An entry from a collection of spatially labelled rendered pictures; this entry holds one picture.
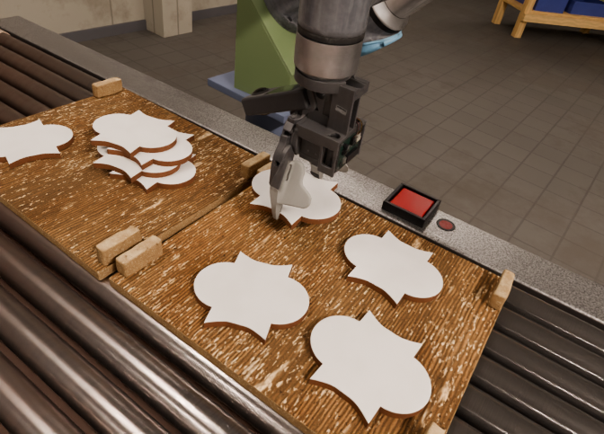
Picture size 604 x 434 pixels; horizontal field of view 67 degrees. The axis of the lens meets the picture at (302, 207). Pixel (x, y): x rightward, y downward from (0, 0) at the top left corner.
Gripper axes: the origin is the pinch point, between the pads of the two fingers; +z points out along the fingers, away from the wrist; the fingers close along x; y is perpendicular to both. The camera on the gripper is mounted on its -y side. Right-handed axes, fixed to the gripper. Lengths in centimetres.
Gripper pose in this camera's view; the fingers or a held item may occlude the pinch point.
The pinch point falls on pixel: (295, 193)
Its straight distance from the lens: 67.4
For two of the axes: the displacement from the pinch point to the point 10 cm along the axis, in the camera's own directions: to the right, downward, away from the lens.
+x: 5.6, -5.0, 6.6
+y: 8.2, 4.3, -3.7
